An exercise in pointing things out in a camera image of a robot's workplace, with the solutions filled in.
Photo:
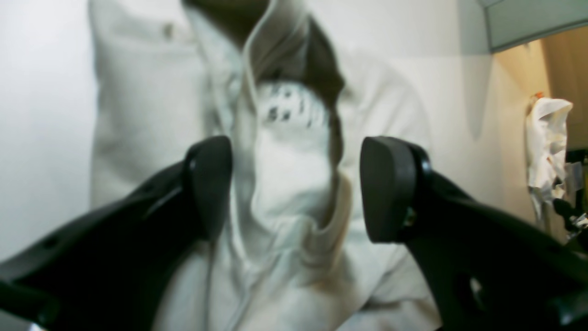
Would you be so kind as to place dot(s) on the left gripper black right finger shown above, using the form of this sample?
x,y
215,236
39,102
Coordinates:
x,y
487,270

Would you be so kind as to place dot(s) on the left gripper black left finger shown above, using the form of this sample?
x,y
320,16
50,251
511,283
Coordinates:
x,y
108,269

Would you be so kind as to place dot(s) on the grey t-shirt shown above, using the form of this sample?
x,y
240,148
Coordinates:
x,y
294,254

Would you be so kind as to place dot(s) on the white crumpled cloth in background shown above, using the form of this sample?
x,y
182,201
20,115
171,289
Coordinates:
x,y
546,144

